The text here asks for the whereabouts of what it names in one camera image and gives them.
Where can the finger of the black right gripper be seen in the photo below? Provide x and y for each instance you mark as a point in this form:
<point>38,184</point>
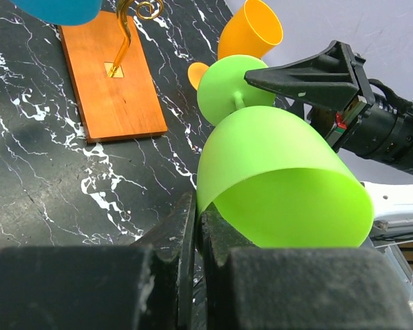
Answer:
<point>326,80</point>

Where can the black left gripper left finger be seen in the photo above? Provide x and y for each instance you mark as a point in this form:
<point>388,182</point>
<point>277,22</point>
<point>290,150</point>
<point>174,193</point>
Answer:
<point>145,285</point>

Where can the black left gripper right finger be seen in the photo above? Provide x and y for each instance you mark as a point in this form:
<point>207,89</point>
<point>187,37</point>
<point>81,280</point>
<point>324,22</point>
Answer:
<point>248,287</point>

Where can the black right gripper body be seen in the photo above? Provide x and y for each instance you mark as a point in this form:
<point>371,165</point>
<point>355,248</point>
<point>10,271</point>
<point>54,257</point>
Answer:
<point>374,122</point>

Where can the green wine glass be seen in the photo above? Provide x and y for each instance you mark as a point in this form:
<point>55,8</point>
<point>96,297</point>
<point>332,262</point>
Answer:
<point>269,173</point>

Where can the blue wine glass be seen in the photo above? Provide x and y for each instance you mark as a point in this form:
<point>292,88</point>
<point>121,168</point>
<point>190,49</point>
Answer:
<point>61,12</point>

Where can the orange wine glass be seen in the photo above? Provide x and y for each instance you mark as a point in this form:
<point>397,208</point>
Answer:
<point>253,30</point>

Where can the wooden rack base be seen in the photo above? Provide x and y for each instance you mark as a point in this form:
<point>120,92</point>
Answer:
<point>123,107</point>

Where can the gold wire glass rack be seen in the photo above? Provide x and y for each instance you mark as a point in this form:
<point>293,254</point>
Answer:
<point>145,10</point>

